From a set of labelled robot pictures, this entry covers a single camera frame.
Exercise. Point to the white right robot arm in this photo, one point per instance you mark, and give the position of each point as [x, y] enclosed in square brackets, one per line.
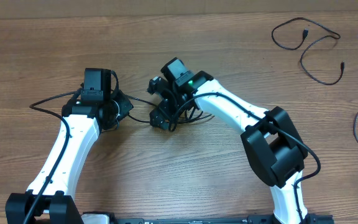
[272, 144]

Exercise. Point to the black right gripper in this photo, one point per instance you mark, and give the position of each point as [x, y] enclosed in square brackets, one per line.
[166, 106]

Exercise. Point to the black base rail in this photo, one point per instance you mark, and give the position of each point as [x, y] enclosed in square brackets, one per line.
[213, 220]

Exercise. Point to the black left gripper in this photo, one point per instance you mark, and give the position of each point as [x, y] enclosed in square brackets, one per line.
[125, 106]

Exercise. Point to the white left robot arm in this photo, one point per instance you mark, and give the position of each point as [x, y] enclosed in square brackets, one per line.
[97, 106]

